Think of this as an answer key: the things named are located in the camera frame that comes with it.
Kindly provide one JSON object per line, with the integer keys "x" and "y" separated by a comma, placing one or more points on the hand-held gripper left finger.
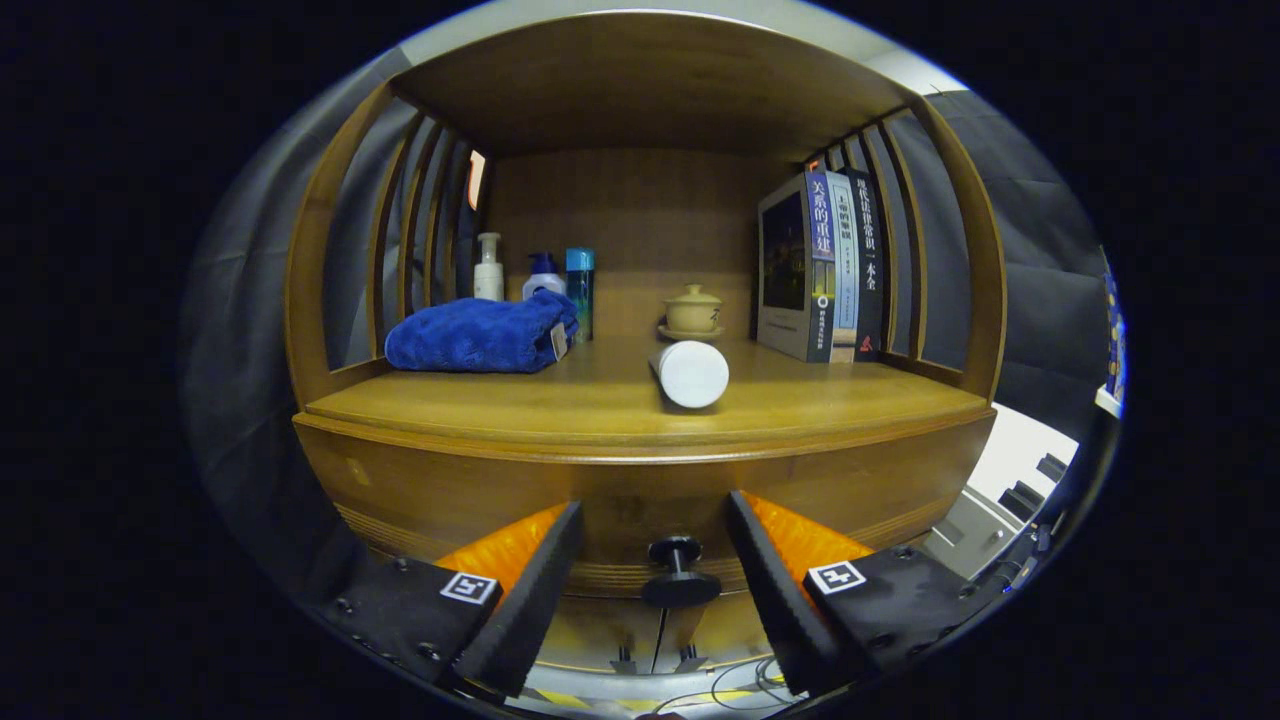
{"x": 530, "y": 610}

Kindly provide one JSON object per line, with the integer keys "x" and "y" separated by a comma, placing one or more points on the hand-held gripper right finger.
{"x": 780, "y": 600}

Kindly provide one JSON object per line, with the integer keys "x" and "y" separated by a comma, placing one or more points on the wooden drawer with black knob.
{"x": 650, "y": 500}

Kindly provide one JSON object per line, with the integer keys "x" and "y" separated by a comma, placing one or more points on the white tube with green stripe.
{"x": 692, "y": 375}

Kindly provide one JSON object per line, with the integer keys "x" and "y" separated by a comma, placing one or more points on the wooden cabinet door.
{"x": 600, "y": 630}
{"x": 720, "y": 625}

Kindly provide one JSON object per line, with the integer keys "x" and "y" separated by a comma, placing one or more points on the wooden countertop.
{"x": 560, "y": 400}

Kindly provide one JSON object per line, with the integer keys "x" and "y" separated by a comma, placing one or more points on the wooden cabinet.
{"x": 640, "y": 210}

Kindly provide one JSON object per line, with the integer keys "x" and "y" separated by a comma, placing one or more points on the beige saucer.
{"x": 690, "y": 335}

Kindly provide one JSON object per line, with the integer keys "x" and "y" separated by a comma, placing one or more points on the blue folded towel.
{"x": 470, "y": 335}

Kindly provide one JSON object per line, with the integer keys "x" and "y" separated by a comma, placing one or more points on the white side unit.
{"x": 1020, "y": 450}

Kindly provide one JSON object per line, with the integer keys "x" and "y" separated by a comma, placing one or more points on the beige lidded teacup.
{"x": 692, "y": 312}

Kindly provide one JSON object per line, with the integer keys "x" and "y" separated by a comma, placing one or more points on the teal bottle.
{"x": 581, "y": 290}

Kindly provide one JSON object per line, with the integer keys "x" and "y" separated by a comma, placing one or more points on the white bottle with blue cap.
{"x": 542, "y": 285}

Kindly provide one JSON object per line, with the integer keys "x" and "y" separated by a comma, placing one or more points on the white pump bottle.
{"x": 489, "y": 280}

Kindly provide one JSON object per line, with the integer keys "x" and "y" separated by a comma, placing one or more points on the light blue book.
{"x": 845, "y": 270}

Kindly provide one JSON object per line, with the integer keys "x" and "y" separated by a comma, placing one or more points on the grey book with blue spine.
{"x": 785, "y": 260}

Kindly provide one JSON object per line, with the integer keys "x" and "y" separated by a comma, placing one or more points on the black bracket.
{"x": 1022, "y": 498}
{"x": 1052, "y": 467}

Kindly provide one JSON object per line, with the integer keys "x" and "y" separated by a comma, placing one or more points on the white wall shelf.
{"x": 1108, "y": 402}

